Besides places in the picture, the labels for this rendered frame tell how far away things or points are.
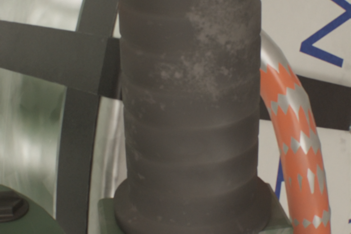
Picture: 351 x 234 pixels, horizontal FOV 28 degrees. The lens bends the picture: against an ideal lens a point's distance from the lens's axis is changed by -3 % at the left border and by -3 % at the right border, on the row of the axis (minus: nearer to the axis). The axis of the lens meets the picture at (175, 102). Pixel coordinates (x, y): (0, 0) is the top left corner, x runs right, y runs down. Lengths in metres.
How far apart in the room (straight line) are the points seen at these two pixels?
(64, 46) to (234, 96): 0.27
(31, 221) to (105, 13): 0.19
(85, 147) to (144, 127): 0.23
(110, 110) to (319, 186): 0.19
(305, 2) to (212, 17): 0.32
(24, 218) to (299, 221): 0.09
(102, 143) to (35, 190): 0.09
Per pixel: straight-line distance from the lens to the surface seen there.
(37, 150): 0.46
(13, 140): 0.49
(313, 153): 0.22
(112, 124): 0.39
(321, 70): 0.50
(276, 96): 0.22
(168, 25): 0.16
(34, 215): 0.23
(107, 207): 0.20
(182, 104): 0.16
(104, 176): 0.39
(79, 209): 0.41
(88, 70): 0.40
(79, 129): 0.41
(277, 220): 0.19
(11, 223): 0.23
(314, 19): 0.49
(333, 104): 0.51
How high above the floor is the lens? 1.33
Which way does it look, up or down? 25 degrees down
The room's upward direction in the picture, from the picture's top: 136 degrees counter-clockwise
